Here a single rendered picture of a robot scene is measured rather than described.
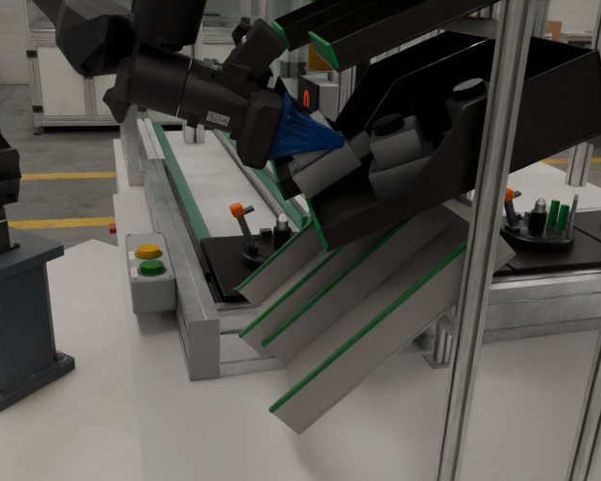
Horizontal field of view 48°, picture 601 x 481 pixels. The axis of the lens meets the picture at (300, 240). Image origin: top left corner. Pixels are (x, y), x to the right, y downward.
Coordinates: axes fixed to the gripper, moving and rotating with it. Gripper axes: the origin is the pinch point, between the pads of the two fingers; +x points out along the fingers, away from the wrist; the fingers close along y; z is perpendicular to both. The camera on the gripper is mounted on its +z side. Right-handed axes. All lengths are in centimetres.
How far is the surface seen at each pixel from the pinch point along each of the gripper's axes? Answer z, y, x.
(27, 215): -169, 328, -85
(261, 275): -25.0, 17.7, 4.0
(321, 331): -23.2, 3.0, 9.9
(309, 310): -21.0, 3.1, 7.8
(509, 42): 13.3, -11.4, 11.0
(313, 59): 0, 59, 8
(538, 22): 22, 139, 82
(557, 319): -25, 31, 58
